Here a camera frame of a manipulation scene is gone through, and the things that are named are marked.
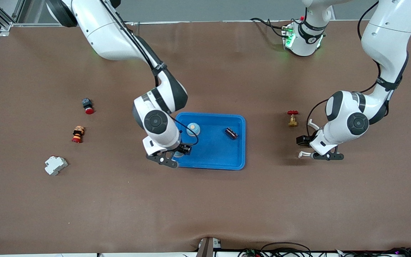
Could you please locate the blue plastic tray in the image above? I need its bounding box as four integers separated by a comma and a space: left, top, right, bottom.
171, 112, 246, 171

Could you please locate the red black push button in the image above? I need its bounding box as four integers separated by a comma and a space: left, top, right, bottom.
82, 98, 95, 115

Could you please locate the aluminium profile stub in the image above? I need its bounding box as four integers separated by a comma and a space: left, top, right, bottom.
196, 237, 223, 257

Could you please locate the white circuit breaker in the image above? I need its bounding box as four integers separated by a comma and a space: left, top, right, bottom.
45, 156, 69, 176

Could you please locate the white semicircular plastic bracket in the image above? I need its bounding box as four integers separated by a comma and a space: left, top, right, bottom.
298, 119, 320, 158

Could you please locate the orange red button switch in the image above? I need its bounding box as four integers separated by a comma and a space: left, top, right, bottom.
71, 126, 86, 144

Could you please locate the black cable loop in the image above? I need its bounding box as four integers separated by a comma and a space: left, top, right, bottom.
261, 242, 313, 257

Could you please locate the coloured wire bundle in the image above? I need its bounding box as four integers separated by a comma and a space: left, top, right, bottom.
238, 248, 263, 257

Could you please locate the black arm base cable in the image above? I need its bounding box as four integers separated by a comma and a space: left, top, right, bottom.
250, 17, 288, 38

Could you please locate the black cable bundle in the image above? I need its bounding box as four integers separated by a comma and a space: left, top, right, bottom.
336, 247, 411, 257

